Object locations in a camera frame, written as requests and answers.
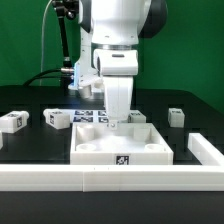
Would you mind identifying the marker tag sheet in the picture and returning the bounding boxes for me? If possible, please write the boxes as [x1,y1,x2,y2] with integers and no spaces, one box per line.
[63,109,108,123]

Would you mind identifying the white front fence wall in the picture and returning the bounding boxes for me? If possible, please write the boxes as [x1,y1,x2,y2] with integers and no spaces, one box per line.
[0,164,224,192]

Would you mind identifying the black cables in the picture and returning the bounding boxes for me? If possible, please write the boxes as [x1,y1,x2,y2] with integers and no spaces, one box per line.
[22,66,75,87]

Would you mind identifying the white fence wall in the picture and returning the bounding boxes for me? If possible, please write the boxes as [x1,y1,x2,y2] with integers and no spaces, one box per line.
[0,164,224,192]
[188,133,224,166]

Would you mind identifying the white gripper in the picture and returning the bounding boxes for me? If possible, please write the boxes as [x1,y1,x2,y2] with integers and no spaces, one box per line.
[103,76,133,122]

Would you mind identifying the black camera stand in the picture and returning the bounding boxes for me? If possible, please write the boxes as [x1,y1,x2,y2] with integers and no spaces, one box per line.
[52,0,79,67]

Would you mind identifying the white square tabletop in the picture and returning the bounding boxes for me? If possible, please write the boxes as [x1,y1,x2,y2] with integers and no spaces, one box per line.
[70,123,173,165]

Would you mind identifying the grey cable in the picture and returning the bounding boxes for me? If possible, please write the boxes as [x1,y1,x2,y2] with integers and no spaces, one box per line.
[39,0,54,87]

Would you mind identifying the white right fence wall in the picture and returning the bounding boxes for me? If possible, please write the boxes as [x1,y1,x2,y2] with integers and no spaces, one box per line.
[188,133,224,166]

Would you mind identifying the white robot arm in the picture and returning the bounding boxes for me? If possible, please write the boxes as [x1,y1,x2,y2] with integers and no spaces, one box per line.
[73,0,168,126]

